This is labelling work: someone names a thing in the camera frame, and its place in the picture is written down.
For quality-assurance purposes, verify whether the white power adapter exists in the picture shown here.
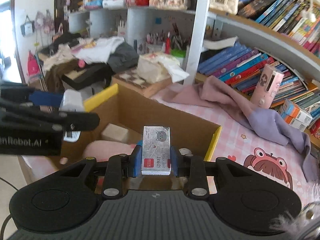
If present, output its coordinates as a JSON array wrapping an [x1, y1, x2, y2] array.
[[59, 89, 85, 143]]

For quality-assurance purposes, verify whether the pink plush pig toy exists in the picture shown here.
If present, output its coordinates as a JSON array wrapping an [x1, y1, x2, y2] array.
[[60, 140, 137, 165]]

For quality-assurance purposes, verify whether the beige square block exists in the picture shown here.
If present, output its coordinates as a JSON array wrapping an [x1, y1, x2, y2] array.
[[101, 124, 129, 143]]

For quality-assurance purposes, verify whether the staples box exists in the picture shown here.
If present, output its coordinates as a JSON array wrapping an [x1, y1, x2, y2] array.
[[141, 126, 171, 176]]

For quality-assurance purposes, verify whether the white spray bottle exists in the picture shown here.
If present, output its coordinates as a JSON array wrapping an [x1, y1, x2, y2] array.
[[179, 148, 192, 155]]

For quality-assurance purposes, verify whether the pink cartoon table mat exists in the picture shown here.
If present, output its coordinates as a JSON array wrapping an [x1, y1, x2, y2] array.
[[23, 85, 312, 204]]

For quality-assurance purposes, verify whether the yellow cardboard box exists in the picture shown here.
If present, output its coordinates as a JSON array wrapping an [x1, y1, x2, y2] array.
[[44, 83, 222, 196]]

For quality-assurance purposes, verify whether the pile of clothes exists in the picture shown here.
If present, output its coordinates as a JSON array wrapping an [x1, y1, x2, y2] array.
[[42, 33, 139, 93]]

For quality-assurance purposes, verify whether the chessboard box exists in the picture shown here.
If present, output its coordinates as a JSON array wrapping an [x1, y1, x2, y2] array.
[[111, 68, 172, 98]]

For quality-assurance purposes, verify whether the pink purple cloth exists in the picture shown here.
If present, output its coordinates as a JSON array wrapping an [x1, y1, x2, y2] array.
[[163, 76, 319, 181]]

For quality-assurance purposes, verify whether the tissue pack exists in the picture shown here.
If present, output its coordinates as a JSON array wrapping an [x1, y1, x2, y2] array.
[[137, 52, 189, 84]]

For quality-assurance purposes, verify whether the orange white box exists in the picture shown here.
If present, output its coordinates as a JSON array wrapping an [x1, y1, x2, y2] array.
[[278, 99, 312, 132]]

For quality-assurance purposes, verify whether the pink cylindrical device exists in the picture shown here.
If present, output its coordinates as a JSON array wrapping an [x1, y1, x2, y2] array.
[[250, 64, 284, 109]]

